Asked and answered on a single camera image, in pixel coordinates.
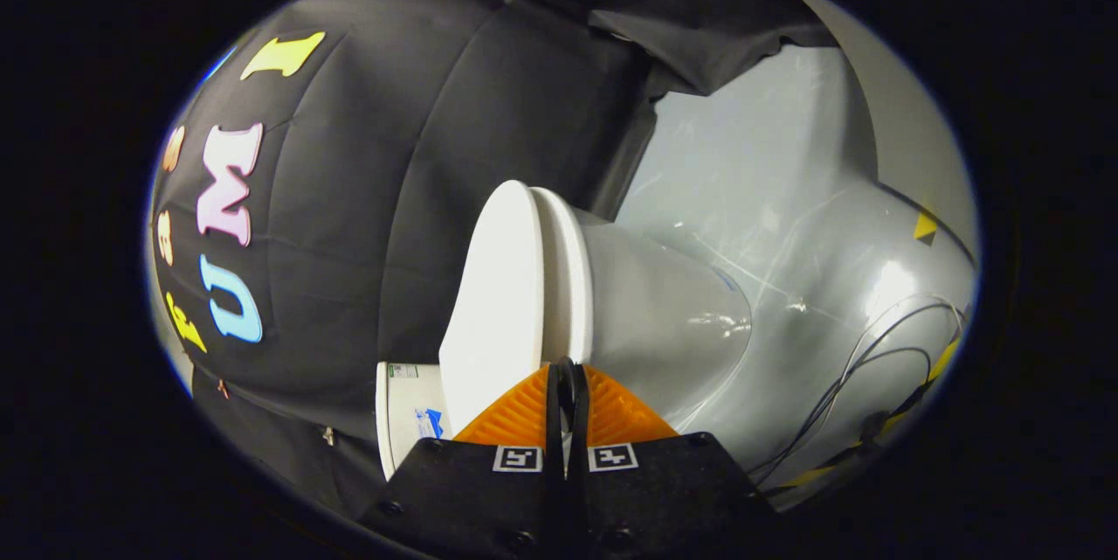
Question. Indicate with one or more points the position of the yellow black floor tape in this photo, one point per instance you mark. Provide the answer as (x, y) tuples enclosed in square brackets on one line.
[(943, 361)]

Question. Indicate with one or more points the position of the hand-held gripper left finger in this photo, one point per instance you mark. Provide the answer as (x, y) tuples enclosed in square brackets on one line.
[(489, 508)]

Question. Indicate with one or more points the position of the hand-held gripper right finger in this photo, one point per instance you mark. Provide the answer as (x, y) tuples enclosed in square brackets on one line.
[(655, 508)]

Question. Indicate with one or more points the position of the white toilet seat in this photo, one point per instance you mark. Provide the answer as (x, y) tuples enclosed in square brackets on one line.
[(568, 280)]

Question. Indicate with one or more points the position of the black backdrop cloth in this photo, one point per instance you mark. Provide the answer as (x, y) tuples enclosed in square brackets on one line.
[(393, 193)]

